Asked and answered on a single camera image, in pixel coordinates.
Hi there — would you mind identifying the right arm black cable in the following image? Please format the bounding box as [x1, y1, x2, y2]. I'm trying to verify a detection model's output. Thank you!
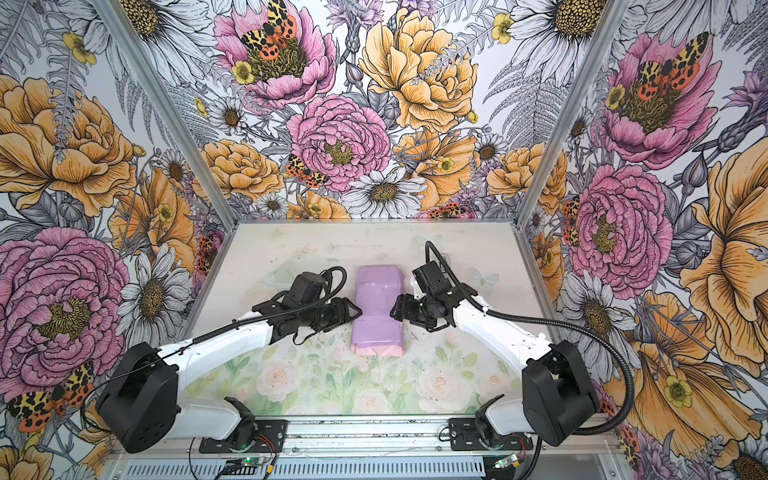
[422, 241, 638, 480]

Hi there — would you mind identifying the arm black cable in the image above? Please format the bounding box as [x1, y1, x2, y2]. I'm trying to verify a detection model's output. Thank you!
[108, 266, 364, 398]
[422, 241, 638, 480]

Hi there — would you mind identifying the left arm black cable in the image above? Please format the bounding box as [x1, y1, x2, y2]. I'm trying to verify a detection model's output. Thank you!
[108, 266, 364, 398]

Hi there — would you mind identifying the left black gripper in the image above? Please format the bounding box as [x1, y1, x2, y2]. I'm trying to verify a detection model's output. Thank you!
[301, 297, 362, 333]

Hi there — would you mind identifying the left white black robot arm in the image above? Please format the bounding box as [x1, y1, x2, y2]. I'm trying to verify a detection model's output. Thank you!
[95, 266, 362, 454]

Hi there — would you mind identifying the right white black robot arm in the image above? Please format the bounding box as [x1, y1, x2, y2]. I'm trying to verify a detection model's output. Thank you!
[390, 261, 599, 447]

